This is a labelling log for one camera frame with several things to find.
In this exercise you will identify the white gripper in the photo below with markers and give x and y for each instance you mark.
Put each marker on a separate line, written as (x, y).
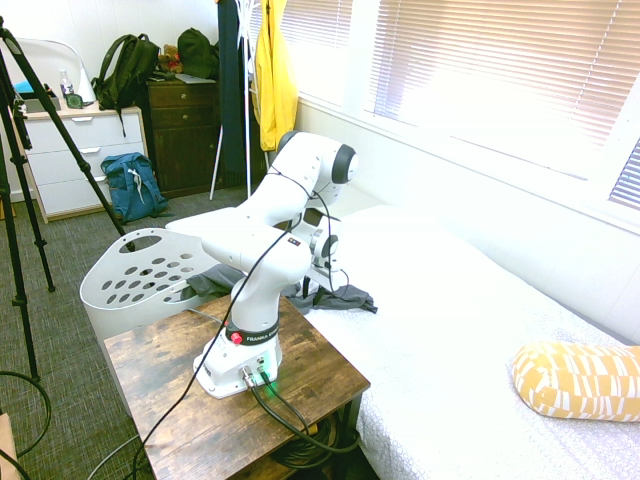
(325, 272)

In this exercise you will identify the dark grey garment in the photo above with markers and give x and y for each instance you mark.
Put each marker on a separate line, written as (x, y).
(350, 300)

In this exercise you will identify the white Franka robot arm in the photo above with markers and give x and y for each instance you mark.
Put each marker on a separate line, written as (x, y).
(260, 300)

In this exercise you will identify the white perforated laundry basket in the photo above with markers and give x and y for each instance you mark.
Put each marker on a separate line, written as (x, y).
(100, 320)

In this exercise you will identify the dark green bag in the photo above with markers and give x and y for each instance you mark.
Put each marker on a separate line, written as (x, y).
(197, 52)

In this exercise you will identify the white circle-pattern bedspread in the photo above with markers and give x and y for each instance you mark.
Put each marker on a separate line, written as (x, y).
(450, 350)

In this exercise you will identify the white coat rack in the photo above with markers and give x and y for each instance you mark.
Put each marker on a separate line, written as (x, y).
(216, 165)

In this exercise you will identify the rustic wooden side table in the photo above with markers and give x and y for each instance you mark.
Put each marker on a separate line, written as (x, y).
(165, 390)

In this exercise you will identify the dark wooden dresser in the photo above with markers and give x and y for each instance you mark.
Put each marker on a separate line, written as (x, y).
(185, 150)

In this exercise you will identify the blue backpack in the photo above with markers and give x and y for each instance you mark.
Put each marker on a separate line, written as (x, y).
(125, 190)

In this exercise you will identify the yellow rain jacket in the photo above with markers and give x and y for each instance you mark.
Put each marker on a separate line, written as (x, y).
(275, 75)

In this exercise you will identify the navy hanging garment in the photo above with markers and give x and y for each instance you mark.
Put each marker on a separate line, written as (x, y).
(232, 75)

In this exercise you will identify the narrow white window blind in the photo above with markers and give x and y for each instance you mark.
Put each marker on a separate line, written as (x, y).
(627, 175)
(320, 22)

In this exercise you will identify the brown teddy bear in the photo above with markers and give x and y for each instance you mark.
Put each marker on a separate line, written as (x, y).
(170, 59)

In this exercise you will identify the white drawer dresser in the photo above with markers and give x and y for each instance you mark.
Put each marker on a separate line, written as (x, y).
(55, 190)

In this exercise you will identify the yellow white patterned pillow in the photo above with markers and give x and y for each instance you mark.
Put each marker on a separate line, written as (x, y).
(575, 380)

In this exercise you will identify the wide white window blind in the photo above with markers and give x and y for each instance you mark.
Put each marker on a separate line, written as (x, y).
(500, 75)

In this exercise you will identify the black backpack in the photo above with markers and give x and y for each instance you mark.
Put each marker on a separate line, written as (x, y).
(125, 70)

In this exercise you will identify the white desk lamp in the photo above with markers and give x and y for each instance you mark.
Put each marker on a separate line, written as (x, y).
(85, 85)

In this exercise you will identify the clear plastic bottle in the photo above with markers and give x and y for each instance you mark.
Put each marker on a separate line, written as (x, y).
(66, 85)

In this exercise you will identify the grey desk organizer box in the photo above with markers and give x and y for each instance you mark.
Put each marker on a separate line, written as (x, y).
(40, 105)

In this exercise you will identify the brown cardboard piece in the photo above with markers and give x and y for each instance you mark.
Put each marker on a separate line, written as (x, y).
(7, 450)

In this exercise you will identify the black camera tripod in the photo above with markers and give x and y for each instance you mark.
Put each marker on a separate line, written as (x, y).
(67, 135)

